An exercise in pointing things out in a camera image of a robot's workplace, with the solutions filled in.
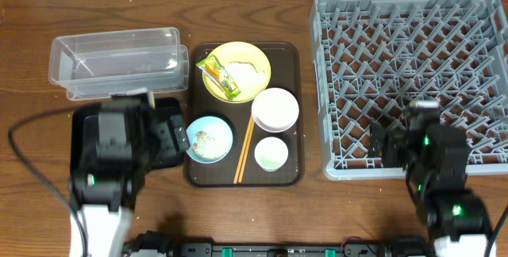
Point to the grey dishwasher rack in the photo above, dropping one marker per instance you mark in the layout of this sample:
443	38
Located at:
372	58

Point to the clear plastic bin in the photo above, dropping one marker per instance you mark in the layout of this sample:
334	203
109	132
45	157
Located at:
99	65

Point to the small white green cup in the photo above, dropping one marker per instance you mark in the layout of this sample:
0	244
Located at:
271	153

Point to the light blue bowl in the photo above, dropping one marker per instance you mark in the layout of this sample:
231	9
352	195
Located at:
215	127

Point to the white napkin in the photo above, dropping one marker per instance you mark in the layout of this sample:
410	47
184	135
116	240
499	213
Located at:
244	74

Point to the yellow plate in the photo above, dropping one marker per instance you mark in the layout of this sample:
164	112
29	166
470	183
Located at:
240	52

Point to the pink white bowl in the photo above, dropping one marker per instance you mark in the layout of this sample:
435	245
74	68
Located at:
275	110

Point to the wooden chopstick right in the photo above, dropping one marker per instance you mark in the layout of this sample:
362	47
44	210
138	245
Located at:
247	152

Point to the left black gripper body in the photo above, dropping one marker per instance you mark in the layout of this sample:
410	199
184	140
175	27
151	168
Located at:
139	154

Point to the green orange snack wrapper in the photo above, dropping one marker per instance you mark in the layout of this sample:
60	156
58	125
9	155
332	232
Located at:
212	68

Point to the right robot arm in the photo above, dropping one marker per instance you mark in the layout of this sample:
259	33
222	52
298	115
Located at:
434	157

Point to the wooden chopstick left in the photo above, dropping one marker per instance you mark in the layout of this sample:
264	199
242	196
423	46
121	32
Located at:
243	152

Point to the dark brown serving tray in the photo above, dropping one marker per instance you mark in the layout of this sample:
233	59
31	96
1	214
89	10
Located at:
285	74

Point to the black waste tray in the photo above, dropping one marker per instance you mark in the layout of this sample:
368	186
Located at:
168	127

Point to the rice food waste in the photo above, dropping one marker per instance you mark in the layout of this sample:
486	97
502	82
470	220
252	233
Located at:
209	148

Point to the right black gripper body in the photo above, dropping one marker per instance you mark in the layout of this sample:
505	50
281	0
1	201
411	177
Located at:
388	146

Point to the wooden chopstick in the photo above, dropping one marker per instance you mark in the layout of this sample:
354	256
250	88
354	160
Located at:
247	152
243	152

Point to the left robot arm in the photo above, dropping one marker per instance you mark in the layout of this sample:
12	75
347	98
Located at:
103	202

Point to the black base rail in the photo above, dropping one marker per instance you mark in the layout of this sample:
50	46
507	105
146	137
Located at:
160	244

